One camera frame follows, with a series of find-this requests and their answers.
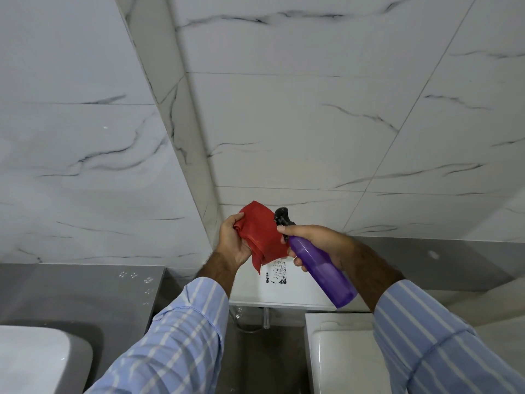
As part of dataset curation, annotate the white toilet cistern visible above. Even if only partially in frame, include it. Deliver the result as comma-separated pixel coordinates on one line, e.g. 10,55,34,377
228,256,361,312

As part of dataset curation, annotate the person's right hand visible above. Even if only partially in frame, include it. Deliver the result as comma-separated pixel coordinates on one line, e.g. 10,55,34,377
277,225,357,272

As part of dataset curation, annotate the red cleaning cloth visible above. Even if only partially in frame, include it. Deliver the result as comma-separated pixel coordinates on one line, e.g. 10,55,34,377
233,200,290,276

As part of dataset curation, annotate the person's left hand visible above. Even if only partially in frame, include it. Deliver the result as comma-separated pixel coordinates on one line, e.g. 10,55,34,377
216,213,253,267

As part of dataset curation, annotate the chrome water hose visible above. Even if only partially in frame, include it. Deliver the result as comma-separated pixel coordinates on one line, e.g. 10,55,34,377
232,307,271,334

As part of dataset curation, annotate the purple spray bottle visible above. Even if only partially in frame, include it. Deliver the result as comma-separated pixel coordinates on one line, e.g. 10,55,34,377
274,207,358,309

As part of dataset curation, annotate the person's right forearm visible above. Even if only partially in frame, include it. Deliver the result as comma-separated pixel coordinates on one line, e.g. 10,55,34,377
337,241,525,394

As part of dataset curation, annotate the white wash basin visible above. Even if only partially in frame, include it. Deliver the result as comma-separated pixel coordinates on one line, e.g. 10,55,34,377
0,325,93,394

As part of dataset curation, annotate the person's left forearm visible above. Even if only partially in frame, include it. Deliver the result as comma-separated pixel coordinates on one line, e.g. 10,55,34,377
84,251,239,394

